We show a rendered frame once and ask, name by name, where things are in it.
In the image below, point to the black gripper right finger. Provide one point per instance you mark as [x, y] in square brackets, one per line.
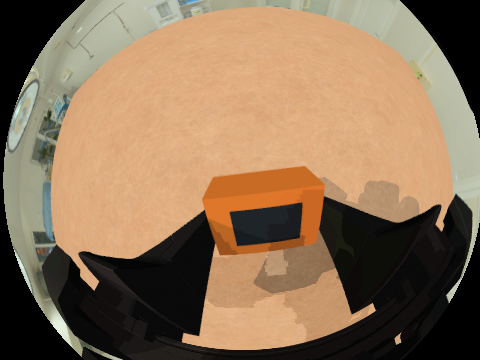
[368, 250]

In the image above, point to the orange block with dark square face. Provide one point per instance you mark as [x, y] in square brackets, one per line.
[264, 211]

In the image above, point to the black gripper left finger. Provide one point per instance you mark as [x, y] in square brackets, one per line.
[170, 279]

